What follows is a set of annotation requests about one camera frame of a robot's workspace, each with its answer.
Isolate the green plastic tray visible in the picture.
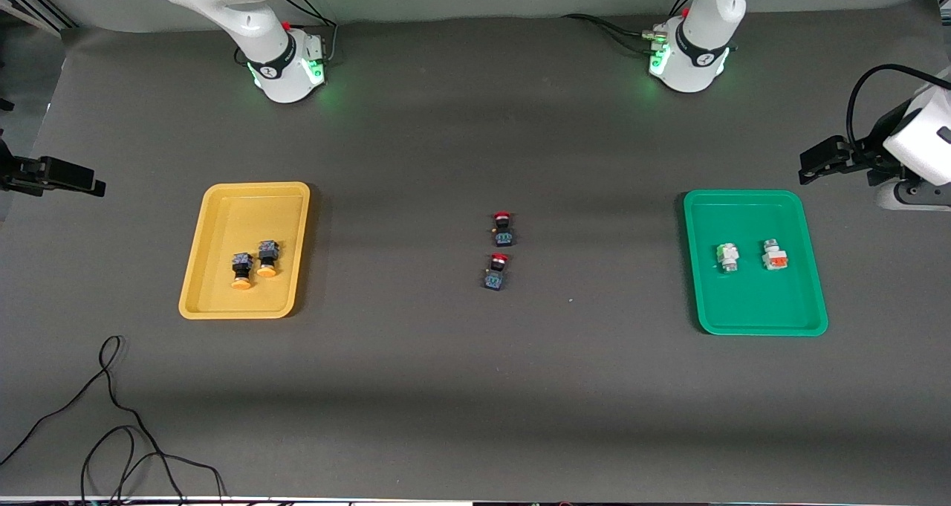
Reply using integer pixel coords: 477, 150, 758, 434
683, 189, 829, 337

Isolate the yellow plastic tray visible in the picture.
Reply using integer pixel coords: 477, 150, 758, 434
178, 182, 311, 320

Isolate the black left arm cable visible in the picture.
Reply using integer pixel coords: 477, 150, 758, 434
847, 65, 951, 144

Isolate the thin black loose cable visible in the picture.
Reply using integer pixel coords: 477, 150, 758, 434
0, 335, 225, 503

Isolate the aluminium frame rail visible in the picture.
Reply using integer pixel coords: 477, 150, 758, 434
0, 0, 75, 35

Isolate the black base power cable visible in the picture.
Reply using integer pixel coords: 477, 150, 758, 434
594, 19, 655, 52
276, 0, 339, 65
561, 13, 655, 39

